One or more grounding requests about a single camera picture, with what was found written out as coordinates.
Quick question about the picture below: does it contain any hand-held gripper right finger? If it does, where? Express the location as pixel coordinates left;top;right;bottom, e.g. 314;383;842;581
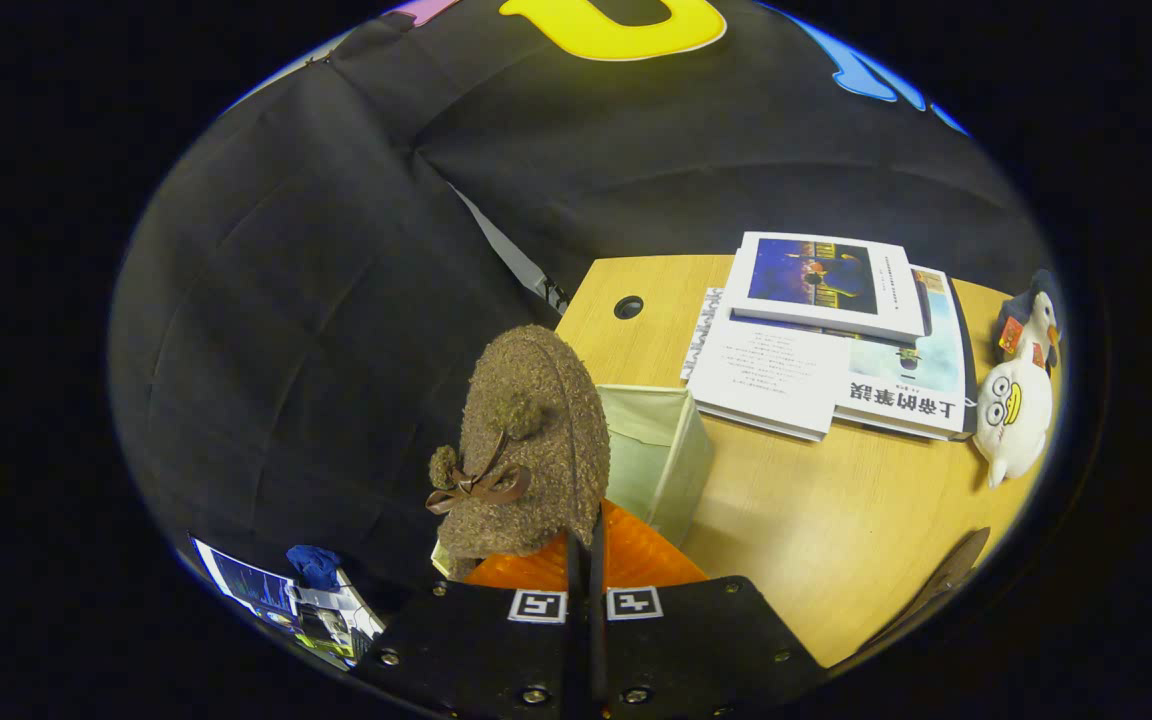
591;500;827;720

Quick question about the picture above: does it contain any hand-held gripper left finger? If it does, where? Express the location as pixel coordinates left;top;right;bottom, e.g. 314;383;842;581
351;530;592;720

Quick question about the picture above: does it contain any pale green storage box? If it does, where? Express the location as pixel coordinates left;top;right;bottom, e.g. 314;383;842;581
431;385;715;579

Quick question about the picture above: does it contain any blue cloth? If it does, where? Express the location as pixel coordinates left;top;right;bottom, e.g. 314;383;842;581
286;545;342;591

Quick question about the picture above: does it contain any printed paper sheet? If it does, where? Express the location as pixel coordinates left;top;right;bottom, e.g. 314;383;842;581
191;537;387;671

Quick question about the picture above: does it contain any white text cover book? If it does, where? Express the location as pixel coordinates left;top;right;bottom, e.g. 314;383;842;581
681;288;849;443

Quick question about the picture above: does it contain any white duck plush toy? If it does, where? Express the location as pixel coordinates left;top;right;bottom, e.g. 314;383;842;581
974;358;1054;489

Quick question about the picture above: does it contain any blue picture cover book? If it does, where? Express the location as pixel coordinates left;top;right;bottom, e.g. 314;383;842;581
724;232;927;343

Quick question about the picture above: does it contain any black backdrop cloth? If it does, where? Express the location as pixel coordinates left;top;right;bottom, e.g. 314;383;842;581
108;0;1047;601

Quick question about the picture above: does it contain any penguin plush toy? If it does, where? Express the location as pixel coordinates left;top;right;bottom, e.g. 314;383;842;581
996;268;1065;376

